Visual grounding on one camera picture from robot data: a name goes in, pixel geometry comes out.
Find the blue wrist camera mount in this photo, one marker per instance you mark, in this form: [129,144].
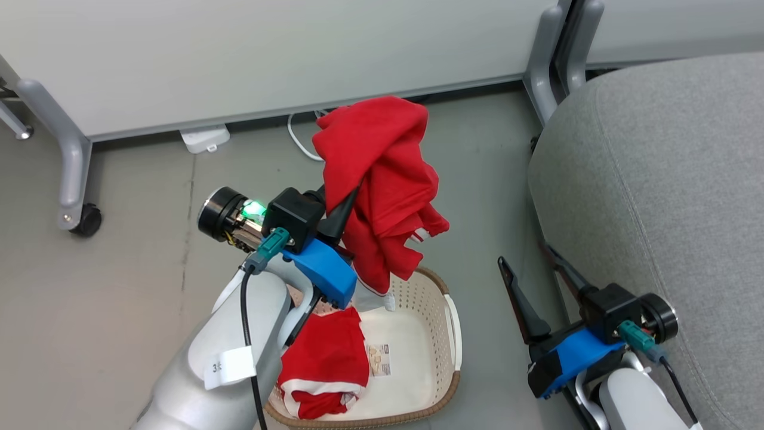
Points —
[573,358]
[325,272]

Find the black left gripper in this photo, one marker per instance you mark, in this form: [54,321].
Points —
[292,212]

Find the grey fabric sofa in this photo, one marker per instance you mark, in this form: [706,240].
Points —
[674,179]

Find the curved grey partition leg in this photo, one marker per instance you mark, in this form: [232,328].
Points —
[71,155]

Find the thin grey metal leg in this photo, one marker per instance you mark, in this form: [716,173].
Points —
[15,122]

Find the white power adapter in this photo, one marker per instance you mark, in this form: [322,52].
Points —
[205,138]

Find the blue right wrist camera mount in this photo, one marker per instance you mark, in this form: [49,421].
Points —
[573,358]

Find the narrow white partition panel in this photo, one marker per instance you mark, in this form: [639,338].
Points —
[680,30]

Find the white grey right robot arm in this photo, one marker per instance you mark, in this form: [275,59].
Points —
[632,400]

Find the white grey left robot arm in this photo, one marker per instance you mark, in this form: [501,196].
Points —
[197,382]

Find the cream plastic laundry basket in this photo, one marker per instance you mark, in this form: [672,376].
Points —
[418,352]

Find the printed basket label sticker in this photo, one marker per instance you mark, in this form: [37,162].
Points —
[378,359]

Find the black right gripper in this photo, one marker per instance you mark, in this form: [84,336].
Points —
[612,310]

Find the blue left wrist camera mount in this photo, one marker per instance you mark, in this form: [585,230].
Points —
[325,272]

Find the red garment white trim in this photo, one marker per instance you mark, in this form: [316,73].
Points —
[325,352]
[382,173]

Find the wide white partition panel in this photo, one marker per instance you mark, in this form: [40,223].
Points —
[268,54]

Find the black caster wheel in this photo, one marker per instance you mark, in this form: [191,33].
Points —
[88,221]

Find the white paper tag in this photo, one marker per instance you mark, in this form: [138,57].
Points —
[230,367]

